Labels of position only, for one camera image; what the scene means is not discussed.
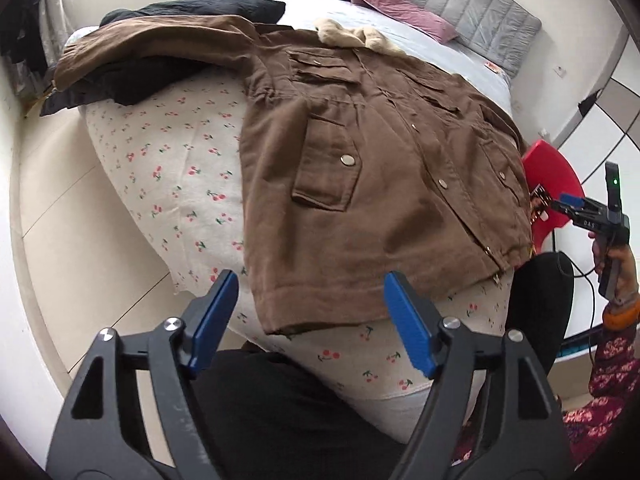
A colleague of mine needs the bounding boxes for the brown jacket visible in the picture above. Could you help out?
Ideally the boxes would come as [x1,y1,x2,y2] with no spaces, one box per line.
[52,14,533,336]

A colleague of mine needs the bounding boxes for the black cable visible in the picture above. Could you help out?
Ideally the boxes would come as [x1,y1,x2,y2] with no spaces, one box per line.
[550,235,608,333]

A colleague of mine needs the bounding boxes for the long pink velvet pillow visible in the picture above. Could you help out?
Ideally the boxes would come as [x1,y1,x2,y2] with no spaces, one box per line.
[350,0,458,43]

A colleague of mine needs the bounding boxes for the red plastic stool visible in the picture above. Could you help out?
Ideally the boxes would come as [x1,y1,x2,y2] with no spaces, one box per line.
[520,140,586,253]

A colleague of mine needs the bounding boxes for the patterned packet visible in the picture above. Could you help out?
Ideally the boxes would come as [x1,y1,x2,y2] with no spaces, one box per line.
[529,185,554,225]

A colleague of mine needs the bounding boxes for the cherry print blanket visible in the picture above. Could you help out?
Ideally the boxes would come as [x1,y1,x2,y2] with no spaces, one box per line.
[82,67,516,443]

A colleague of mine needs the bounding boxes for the bed with light blue sheet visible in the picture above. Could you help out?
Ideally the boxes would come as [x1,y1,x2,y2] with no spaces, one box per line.
[65,0,516,121]

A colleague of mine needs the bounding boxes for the person's legs in black pants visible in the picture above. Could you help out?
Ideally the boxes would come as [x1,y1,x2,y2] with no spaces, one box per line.
[192,250,576,480]

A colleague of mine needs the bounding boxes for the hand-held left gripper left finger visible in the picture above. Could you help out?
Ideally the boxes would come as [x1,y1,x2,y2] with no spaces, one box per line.
[45,269,240,480]

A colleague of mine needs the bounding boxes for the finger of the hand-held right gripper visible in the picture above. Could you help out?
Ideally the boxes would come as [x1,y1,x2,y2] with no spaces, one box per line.
[559,192,598,208]
[547,199,581,227]

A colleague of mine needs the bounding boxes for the black quilted jacket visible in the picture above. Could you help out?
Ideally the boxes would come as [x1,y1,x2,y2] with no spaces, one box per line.
[40,0,286,117]

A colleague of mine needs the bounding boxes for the person's right forearm floral sleeve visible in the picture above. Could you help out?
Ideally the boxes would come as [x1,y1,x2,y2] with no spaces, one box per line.
[560,320,640,463]

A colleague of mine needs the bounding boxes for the white wardrobe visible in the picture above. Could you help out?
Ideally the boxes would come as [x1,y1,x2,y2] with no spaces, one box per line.
[555,25,640,211]

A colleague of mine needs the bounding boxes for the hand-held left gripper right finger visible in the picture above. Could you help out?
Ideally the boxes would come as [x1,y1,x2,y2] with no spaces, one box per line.
[382,271,576,480]

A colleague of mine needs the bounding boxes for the hanging dark clothes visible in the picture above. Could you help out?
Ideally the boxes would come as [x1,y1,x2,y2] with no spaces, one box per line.
[0,0,51,98]

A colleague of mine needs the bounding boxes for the person's right hand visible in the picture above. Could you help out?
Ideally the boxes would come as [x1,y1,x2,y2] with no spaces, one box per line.
[589,232,640,307]

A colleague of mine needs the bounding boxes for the patterned sheer curtain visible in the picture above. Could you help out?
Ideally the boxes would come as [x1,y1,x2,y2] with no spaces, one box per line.
[39,0,77,68]

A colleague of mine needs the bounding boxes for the grey padded headboard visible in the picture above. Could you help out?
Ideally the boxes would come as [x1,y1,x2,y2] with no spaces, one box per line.
[367,0,543,78]

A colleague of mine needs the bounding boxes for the orange bracelet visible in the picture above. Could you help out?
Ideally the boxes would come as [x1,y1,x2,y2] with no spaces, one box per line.
[602,294,640,332]

